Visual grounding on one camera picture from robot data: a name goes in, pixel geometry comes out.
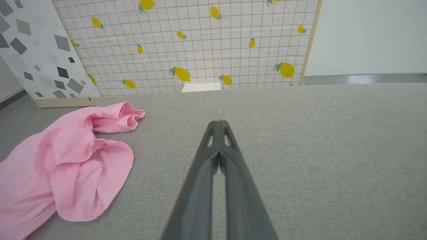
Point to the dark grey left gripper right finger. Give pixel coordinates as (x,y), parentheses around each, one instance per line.
(243,200)

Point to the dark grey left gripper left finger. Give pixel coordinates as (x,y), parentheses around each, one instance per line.
(196,200)

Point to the pink garment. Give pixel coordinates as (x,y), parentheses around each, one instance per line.
(66,166)

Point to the white block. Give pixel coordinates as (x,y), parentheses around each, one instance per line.
(200,87)

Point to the lemon print grid panel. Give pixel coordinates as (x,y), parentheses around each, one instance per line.
(206,50)

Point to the grey terrazzo pattern panel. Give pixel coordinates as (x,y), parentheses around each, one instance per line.
(36,53)

